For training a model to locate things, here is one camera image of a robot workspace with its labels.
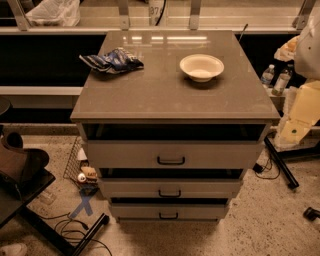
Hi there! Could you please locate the blue chip bag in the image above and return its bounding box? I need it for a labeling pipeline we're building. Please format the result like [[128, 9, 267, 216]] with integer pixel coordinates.
[[79, 47, 144, 74]]

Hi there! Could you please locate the clear water bottle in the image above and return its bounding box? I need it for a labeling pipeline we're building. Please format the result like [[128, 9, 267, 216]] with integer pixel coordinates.
[[260, 64, 275, 88]]

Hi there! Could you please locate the grey top drawer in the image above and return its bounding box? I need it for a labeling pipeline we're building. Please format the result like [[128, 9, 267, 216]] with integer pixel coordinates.
[[83, 140, 263, 169]]

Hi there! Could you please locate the black object on floor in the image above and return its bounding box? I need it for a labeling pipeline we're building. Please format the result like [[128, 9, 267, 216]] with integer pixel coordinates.
[[303, 207, 320, 221]]

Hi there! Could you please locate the grey bottom drawer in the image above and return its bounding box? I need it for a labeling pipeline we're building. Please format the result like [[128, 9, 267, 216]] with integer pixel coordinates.
[[110, 204, 229, 220]]

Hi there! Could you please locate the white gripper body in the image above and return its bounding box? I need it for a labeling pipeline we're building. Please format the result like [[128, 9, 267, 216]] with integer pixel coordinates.
[[279, 80, 320, 144]]

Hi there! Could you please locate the grey drawer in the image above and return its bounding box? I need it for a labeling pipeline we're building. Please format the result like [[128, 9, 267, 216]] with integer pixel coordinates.
[[83, 140, 263, 169], [98, 178, 242, 199], [110, 204, 229, 220]]

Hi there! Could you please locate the grey drawer cabinet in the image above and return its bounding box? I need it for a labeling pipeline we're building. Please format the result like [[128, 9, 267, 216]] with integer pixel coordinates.
[[71, 30, 279, 209]]

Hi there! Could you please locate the blue tape cross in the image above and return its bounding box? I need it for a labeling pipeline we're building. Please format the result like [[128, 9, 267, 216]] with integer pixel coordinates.
[[70, 196, 93, 218]]

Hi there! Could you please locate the white shoe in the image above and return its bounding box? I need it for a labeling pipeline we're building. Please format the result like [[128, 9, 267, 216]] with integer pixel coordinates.
[[0, 243, 27, 256]]

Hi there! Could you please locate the green-tinted plastic bottle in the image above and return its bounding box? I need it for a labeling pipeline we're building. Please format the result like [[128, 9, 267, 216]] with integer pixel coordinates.
[[271, 64, 293, 96]]

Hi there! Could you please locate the white plastic bag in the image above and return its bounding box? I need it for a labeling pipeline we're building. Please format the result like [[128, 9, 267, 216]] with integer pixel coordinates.
[[26, 0, 80, 27]]

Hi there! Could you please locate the black table leg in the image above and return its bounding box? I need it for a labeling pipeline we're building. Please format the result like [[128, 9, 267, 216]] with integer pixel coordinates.
[[19, 207, 109, 256], [264, 137, 299, 190]]

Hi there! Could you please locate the wire mesh basket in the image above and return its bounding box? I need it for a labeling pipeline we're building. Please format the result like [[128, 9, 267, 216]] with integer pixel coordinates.
[[63, 137, 98, 190]]

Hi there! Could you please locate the black floor cable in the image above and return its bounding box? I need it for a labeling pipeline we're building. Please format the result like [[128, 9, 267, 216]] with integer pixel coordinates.
[[36, 213, 114, 256]]

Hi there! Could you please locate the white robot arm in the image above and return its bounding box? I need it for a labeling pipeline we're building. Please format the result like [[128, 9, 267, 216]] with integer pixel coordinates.
[[274, 12, 320, 144]]

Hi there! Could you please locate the white paper bowl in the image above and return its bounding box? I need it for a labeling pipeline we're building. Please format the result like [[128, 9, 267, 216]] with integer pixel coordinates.
[[180, 54, 224, 83]]

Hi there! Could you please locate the black table leg left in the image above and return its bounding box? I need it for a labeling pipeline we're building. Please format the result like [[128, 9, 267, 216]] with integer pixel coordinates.
[[19, 207, 109, 256]]

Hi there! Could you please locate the black table leg right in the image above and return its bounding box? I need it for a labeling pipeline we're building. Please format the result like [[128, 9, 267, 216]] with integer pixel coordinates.
[[264, 137, 299, 190]]

